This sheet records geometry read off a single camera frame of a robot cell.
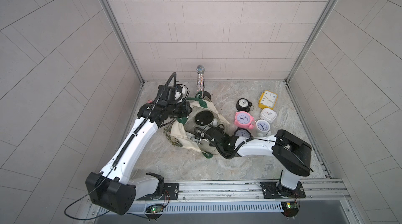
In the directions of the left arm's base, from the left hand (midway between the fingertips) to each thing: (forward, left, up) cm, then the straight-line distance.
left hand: (195, 107), depth 74 cm
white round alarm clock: (0, -38, -20) cm, 43 cm away
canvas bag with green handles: (-11, +7, -5) cm, 14 cm away
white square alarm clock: (+9, -44, -19) cm, 48 cm away
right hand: (0, -9, -20) cm, 22 cm away
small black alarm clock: (+16, -29, -19) cm, 39 cm away
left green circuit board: (-38, +16, -20) cm, 45 cm away
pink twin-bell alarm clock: (+6, -28, -21) cm, 35 cm away
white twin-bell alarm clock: (+4, -5, -16) cm, 17 cm away
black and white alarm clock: (-3, -26, -20) cm, 33 cm away
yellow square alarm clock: (+21, -46, -19) cm, 54 cm away
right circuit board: (-37, -43, -23) cm, 61 cm away
